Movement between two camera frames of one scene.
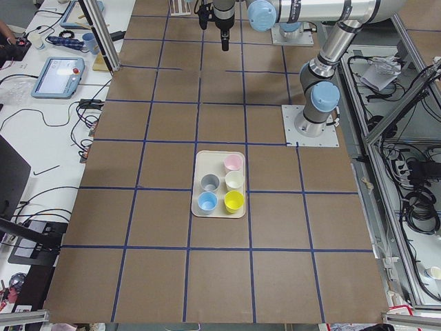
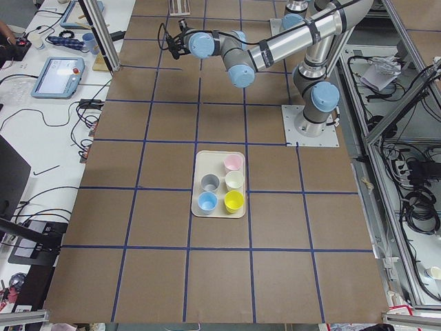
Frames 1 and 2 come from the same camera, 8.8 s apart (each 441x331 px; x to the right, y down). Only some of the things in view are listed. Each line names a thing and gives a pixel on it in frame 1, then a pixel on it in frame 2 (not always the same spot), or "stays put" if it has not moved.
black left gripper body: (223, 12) → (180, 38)
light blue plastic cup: (207, 202) stays put
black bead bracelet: (66, 32) stays put
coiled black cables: (421, 212) stays put
